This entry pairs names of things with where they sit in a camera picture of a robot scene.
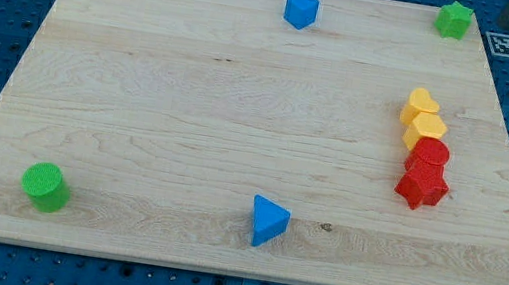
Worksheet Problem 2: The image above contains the green cylinder block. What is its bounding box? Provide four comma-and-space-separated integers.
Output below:
21, 162, 71, 213

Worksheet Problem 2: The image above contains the blue cube block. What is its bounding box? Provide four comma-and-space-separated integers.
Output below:
283, 0, 320, 30

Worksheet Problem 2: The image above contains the blue triangle block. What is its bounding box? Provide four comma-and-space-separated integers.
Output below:
251, 194, 291, 247

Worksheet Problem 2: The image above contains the yellow hexagon block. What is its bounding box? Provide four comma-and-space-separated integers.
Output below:
402, 112, 448, 151

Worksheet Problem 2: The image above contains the green star block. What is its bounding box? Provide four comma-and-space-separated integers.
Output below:
434, 1, 473, 40

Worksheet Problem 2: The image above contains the white fiducial marker tag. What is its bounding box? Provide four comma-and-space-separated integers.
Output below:
486, 32, 509, 58

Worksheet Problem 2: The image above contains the red cylinder block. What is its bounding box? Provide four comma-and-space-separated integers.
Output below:
404, 137, 450, 171

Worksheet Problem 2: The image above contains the red star block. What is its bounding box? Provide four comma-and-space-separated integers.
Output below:
394, 159, 450, 210

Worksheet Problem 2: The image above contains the light wooden board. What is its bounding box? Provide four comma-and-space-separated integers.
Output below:
0, 0, 509, 285

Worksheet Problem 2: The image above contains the yellow heart block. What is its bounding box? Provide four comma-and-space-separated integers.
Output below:
399, 87, 441, 125

